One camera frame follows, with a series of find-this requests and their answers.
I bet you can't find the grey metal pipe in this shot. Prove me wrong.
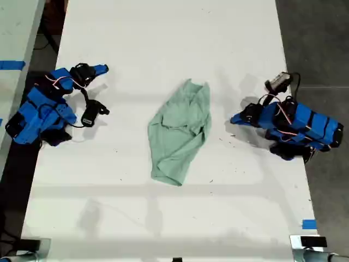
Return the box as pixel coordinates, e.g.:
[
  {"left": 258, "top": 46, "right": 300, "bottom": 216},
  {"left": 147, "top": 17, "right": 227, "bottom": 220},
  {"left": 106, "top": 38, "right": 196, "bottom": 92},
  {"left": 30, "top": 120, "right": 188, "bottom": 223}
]
[
  {"left": 0, "top": 252, "right": 39, "bottom": 262},
  {"left": 303, "top": 249, "right": 349, "bottom": 262}
]

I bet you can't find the pale green t-shirt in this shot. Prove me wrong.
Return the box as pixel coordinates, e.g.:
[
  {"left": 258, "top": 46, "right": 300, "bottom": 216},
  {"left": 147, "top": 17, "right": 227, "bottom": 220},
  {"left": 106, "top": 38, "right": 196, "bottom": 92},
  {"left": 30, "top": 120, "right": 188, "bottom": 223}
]
[{"left": 147, "top": 78, "right": 213, "bottom": 187}]

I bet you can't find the black camera cable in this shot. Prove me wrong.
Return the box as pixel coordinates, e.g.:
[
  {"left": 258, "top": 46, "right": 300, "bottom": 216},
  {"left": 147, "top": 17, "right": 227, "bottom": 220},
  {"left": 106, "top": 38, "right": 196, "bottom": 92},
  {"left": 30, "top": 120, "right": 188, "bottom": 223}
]
[
  {"left": 290, "top": 72, "right": 302, "bottom": 100},
  {"left": 64, "top": 119, "right": 85, "bottom": 129}
]

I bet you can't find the red and white servo wire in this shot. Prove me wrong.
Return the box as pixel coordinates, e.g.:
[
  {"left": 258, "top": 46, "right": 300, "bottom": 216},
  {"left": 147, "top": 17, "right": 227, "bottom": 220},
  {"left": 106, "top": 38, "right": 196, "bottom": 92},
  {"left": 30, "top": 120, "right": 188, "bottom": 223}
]
[
  {"left": 257, "top": 93, "right": 332, "bottom": 150},
  {"left": 45, "top": 75, "right": 88, "bottom": 91}
]

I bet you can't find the black clamp block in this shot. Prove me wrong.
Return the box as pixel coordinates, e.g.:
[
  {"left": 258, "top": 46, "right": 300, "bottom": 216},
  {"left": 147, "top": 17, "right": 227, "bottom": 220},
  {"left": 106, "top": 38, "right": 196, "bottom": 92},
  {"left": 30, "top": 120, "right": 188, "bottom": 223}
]
[
  {"left": 300, "top": 236, "right": 328, "bottom": 248},
  {"left": 20, "top": 239, "right": 42, "bottom": 251}
]

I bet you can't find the long blue tape strip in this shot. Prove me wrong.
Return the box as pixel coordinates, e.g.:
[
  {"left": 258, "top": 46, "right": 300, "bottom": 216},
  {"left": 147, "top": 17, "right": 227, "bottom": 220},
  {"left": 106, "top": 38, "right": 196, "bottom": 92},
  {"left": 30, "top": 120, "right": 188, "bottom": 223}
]
[{"left": 0, "top": 60, "right": 26, "bottom": 72}]

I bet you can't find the square blue tape piece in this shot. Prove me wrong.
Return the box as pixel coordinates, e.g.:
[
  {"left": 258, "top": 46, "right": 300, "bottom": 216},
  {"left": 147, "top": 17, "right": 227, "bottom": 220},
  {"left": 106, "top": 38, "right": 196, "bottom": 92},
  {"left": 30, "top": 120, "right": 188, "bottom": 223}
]
[{"left": 302, "top": 218, "right": 318, "bottom": 230}]

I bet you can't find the white side table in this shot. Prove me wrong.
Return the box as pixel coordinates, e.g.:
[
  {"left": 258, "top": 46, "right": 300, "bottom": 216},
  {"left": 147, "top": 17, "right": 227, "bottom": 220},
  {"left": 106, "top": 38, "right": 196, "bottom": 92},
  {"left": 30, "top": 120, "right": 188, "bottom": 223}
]
[{"left": 0, "top": 0, "right": 46, "bottom": 170}]

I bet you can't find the black floor cable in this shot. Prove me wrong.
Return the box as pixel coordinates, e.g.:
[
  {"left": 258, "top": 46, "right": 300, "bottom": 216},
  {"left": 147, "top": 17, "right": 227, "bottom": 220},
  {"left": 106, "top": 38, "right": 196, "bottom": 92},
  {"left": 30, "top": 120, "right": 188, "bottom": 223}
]
[
  {"left": 33, "top": 25, "right": 60, "bottom": 55},
  {"left": 0, "top": 212, "right": 23, "bottom": 255}
]

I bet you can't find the grey black camera box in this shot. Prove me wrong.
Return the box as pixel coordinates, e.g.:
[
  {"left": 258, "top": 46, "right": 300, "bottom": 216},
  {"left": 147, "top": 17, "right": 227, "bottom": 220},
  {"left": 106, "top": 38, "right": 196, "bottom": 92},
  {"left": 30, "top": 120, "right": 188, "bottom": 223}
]
[{"left": 264, "top": 72, "right": 294, "bottom": 92}]

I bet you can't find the metal table clamp plate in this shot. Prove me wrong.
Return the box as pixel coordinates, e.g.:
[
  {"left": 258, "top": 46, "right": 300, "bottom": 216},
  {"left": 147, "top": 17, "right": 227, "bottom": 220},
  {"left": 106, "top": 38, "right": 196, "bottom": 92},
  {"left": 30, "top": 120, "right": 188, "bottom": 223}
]
[
  {"left": 20, "top": 237, "right": 52, "bottom": 262},
  {"left": 289, "top": 234, "right": 328, "bottom": 262}
]

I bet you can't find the black camera stalk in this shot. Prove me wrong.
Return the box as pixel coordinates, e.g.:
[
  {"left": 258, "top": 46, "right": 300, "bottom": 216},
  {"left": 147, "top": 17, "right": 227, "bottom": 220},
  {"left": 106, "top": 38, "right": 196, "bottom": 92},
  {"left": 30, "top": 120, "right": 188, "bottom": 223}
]
[
  {"left": 262, "top": 91, "right": 277, "bottom": 108},
  {"left": 80, "top": 86, "right": 92, "bottom": 102}
]

